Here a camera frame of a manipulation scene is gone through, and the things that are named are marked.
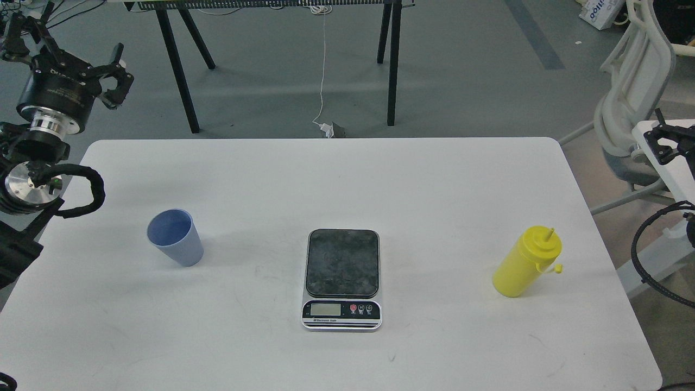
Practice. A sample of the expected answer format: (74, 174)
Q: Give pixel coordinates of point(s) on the white office chair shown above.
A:
(640, 67)

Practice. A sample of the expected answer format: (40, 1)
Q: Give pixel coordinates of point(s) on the blue plastic cup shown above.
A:
(173, 232)

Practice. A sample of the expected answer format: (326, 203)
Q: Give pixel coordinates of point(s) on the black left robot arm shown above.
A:
(34, 163)

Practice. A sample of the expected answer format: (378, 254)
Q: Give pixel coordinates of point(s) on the digital kitchen scale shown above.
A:
(342, 281)

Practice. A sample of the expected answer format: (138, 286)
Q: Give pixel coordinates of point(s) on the grey power adapter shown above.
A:
(333, 130)

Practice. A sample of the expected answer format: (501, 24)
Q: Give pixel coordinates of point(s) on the white cardboard box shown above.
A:
(600, 14)

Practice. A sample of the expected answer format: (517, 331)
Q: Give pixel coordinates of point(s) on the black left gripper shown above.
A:
(60, 90)

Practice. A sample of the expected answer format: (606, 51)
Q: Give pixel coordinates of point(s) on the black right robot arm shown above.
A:
(664, 256)

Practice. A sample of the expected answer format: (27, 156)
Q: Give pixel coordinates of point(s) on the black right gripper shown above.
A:
(683, 136)

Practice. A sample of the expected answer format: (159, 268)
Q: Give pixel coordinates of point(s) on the black trestle table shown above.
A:
(269, 43)

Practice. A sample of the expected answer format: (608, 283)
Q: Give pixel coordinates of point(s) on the yellow squeeze bottle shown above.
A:
(534, 254)

